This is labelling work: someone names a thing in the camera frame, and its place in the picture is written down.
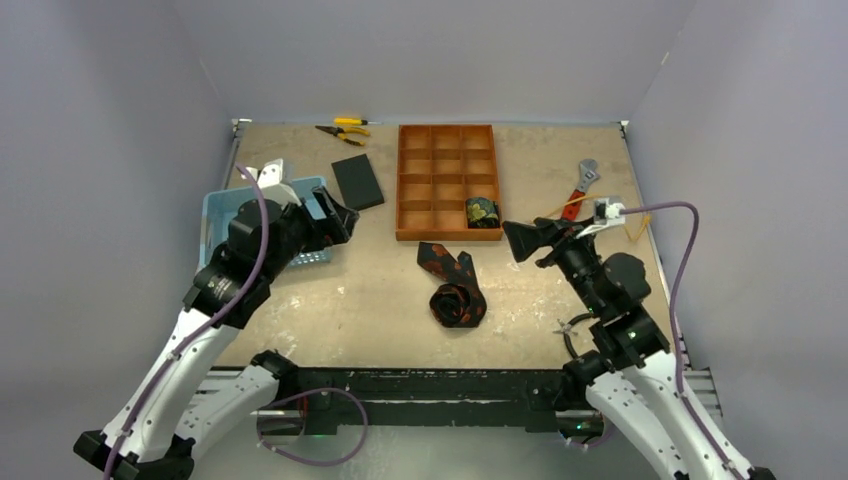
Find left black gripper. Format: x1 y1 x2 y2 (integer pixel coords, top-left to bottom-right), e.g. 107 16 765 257
264 186 358 279

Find dark orange floral tie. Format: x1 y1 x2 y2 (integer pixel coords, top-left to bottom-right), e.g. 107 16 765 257
416 242 487 329

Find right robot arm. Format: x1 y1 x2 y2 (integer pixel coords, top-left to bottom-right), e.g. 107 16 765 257
503 218 774 479

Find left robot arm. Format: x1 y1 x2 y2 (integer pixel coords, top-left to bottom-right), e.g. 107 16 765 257
73 186 359 479

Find black foam block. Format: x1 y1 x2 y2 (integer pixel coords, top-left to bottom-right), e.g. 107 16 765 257
331 154 385 211

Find rolled yellow floral tie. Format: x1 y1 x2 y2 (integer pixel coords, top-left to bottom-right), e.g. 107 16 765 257
465 196 501 229

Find orange wooden compartment tray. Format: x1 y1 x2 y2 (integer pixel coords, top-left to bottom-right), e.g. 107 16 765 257
395 124 503 242

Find light blue plastic basket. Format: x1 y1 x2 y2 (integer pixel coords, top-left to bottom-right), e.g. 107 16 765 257
197 176 326 270

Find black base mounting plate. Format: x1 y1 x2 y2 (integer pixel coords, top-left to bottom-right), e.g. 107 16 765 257
271 367 604 439

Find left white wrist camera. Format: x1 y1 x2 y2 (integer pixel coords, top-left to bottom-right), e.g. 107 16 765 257
241 158 302 208

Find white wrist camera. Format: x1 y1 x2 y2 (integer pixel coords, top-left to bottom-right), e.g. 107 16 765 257
241 158 302 208
575 196 626 239

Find yellow handled pliers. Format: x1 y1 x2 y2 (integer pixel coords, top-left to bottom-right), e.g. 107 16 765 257
315 125 371 147

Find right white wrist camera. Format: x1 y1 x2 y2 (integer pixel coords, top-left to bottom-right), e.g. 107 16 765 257
575 196 626 239

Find yellow handled screwdriver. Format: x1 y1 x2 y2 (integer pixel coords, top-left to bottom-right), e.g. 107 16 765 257
334 117 380 126

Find red handled adjustable wrench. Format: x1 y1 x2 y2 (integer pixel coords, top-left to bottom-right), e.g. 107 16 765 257
561 158 600 221

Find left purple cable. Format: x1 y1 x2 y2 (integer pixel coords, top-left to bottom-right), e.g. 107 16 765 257
99 164 369 480

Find black handled pliers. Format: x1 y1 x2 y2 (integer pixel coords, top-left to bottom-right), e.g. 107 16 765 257
553 313 594 358

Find yellow cable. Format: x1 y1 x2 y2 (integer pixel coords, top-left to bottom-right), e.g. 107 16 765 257
539 193 654 244

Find aluminium frame rail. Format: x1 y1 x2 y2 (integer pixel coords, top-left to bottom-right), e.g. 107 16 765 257
189 369 723 418

